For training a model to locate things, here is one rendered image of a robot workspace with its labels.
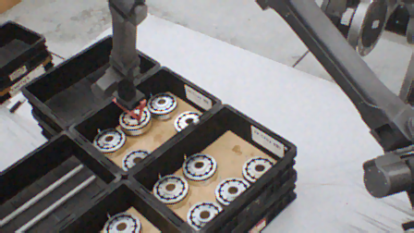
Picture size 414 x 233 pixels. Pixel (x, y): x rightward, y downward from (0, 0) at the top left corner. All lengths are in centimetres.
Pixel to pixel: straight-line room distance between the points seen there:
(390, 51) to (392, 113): 242
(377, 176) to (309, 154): 89
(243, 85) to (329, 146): 44
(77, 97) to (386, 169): 130
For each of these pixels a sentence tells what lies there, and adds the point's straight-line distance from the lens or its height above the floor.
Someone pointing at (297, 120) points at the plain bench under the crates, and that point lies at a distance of 199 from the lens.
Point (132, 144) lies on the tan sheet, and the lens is 181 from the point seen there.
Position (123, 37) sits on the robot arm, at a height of 131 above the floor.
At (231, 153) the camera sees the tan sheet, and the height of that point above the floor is 83.
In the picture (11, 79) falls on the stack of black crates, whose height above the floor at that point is 50.
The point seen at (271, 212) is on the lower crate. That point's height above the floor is 74.
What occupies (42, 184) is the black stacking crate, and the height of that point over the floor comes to 83.
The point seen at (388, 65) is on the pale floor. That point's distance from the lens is 336.
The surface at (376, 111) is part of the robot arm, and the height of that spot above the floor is 139.
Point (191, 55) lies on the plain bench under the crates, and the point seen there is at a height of 70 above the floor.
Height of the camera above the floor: 210
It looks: 44 degrees down
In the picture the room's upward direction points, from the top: 9 degrees counter-clockwise
